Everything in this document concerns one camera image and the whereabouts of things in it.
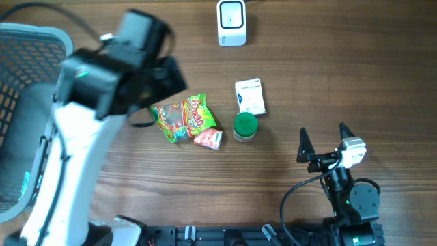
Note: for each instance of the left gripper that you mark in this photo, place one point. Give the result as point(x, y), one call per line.
point(177, 80)

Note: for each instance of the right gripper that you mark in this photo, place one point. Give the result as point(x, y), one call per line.
point(306, 154)

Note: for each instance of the Haribo gummy candy bag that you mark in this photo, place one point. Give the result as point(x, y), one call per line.
point(183, 120)

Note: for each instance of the red orange snack pack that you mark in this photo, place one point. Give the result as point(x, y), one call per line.
point(210, 138)

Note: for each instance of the green lid jar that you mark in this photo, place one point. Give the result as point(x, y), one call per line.
point(245, 127)

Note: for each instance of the white tissue pack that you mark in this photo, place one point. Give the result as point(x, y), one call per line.
point(250, 97)

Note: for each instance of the teal wet wipes pack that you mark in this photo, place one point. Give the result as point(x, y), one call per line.
point(26, 178)

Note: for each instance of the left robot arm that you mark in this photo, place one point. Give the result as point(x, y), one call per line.
point(96, 92)

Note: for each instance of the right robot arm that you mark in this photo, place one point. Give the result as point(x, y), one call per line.
point(355, 202)

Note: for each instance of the white barcode scanner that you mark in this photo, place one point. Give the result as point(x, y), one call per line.
point(231, 23)

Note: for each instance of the grey plastic mesh basket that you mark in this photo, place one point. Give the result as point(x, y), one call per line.
point(31, 58)

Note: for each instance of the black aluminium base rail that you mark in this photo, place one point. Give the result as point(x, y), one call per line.
point(307, 234)

